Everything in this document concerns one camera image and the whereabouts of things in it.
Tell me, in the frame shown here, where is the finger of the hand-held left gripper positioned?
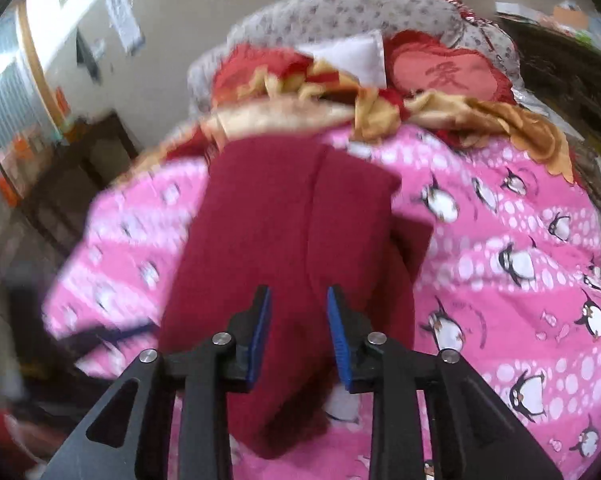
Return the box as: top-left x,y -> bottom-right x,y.
60,321 -> 159,361

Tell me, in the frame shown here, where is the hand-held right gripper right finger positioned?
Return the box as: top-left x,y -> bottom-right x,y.
327,284 -> 564,480

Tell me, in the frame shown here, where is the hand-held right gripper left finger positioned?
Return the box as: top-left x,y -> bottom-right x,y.
40,285 -> 272,480

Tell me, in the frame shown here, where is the dark red long-sleeved shirt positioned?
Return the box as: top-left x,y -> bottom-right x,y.
158,135 -> 435,461

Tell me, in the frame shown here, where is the dark wooden side table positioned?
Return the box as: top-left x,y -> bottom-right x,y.
18,111 -> 140,258

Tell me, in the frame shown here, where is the pink penguin print blanket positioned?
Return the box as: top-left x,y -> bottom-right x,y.
40,124 -> 601,480

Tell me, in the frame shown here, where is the red gold checkered blanket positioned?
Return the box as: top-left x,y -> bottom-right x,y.
125,57 -> 576,186

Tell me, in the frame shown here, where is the red fringed pillow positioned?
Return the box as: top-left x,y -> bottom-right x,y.
212,44 -> 312,107

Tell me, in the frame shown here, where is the white pillow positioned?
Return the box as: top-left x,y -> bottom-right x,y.
297,30 -> 389,87

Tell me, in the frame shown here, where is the red heart-shaped pillow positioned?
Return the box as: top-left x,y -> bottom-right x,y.
386,30 -> 514,102

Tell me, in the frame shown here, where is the grey fuzzy cloth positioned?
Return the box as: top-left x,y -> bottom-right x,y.
569,142 -> 601,213

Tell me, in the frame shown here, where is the dark carved wooden cabinet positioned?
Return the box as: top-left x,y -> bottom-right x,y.
497,15 -> 601,233

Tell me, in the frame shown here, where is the red tassel ornament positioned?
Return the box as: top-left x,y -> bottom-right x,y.
439,0 -> 492,27

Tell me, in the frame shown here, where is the pile of colourful packets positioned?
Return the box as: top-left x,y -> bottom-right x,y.
494,0 -> 601,57

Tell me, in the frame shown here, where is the black wall hanging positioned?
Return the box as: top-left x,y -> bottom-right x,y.
74,29 -> 107,84

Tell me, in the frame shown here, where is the white blue wall poster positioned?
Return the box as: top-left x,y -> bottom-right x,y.
105,0 -> 146,54

